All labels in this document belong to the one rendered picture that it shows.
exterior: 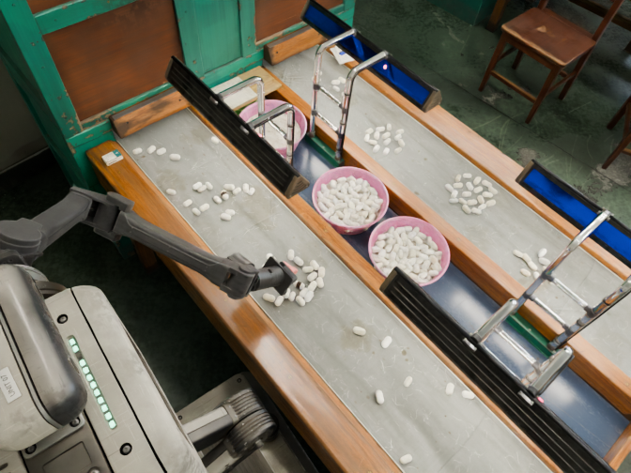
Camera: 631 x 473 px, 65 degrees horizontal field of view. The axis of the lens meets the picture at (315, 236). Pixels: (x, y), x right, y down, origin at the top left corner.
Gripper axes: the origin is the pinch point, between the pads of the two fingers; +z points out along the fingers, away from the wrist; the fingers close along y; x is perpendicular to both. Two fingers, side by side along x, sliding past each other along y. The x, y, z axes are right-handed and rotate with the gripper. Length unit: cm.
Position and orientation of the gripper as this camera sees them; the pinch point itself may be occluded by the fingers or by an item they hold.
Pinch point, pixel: (295, 271)
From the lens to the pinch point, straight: 148.4
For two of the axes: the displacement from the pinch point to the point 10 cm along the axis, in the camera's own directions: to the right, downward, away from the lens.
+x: -5.2, 7.5, 4.0
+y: -6.5, -6.5, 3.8
